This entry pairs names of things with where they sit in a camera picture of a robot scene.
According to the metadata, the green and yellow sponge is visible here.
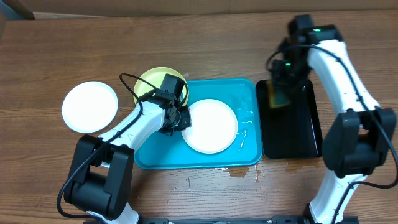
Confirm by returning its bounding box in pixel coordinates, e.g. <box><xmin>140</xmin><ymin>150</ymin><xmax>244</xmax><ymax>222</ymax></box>
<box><xmin>266</xmin><ymin>80</ymin><xmax>290</xmax><ymax>109</ymax></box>

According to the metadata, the white plate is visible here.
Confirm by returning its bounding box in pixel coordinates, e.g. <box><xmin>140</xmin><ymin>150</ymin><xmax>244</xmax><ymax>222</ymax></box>
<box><xmin>62</xmin><ymin>81</ymin><xmax>118</xmax><ymax>134</ymax></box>
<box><xmin>182</xmin><ymin>99</ymin><xmax>238</xmax><ymax>154</ymax></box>

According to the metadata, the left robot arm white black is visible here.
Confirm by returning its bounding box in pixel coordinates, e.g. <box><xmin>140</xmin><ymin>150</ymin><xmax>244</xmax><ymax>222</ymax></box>
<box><xmin>57</xmin><ymin>74</ymin><xmax>191</xmax><ymax>223</ymax></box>

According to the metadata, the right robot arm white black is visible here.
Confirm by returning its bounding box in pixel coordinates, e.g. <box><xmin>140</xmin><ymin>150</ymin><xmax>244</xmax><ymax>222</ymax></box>
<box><xmin>266</xmin><ymin>14</ymin><xmax>397</xmax><ymax>223</ymax></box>

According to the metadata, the blue plastic tray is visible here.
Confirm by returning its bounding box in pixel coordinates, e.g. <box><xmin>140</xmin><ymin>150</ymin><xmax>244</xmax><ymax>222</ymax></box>
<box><xmin>134</xmin><ymin>78</ymin><xmax>262</xmax><ymax>170</ymax></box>

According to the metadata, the black plastic tray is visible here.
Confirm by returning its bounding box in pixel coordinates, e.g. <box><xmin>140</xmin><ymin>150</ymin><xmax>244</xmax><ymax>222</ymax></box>
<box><xmin>256</xmin><ymin>80</ymin><xmax>323</xmax><ymax>159</ymax></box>

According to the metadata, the yellow-green plate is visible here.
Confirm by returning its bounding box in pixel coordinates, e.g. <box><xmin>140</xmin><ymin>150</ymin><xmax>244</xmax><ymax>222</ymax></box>
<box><xmin>133</xmin><ymin>67</ymin><xmax>189</xmax><ymax>108</ymax></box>

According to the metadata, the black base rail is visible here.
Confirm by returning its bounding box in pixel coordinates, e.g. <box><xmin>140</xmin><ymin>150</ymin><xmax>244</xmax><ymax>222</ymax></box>
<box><xmin>83</xmin><ymin>214</ymin><xmax>360</xmax><ymax>224</ymax></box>

